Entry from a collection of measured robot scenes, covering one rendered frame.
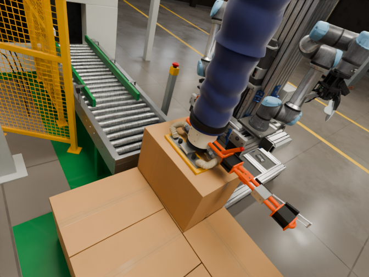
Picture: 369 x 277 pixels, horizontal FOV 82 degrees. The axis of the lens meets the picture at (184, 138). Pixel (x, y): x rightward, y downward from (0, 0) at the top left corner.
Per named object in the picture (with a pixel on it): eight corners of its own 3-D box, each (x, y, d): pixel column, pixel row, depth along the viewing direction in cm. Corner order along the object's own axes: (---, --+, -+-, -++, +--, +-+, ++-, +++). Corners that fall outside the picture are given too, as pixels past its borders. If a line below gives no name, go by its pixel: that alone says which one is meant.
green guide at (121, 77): (84, 40, 310) (84, 34, 305) (91, 40, 317) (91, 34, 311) (136, 100, 230) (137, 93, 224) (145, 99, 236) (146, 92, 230)
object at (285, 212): (268, 215, 99) (274, 210, 96) (277, 209, 103) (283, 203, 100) (283, 231, 94) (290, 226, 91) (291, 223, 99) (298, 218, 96)
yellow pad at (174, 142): (163, 137, 137) (165, 131, 134) (176, 133, 143) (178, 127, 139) (195, 175, 119) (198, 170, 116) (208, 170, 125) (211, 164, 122)
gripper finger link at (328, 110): (318, 120, 95) (320, 99, 94) (327, 121, 97) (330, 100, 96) (325, 120, 92) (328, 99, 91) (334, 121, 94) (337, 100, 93)
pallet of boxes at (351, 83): (314, 73, 736) (335, 43, 671) (323, 73, 776) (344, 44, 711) (344, 90, 678) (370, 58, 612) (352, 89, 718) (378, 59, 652)
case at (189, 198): (137, 166, 164) (144, 126, 139) (177, 151, 188) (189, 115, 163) (183, 232, 135) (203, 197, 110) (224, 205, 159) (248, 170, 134)
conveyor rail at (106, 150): (40, 50, 286) (38, 35, 274) (45, 50, 289) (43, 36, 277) (111, 175, 169) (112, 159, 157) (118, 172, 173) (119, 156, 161)
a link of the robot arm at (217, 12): (214, 80, 171) (236, 3, 149) (196, 76, 168) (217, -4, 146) (211, 77, 182) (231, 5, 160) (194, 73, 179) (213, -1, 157)
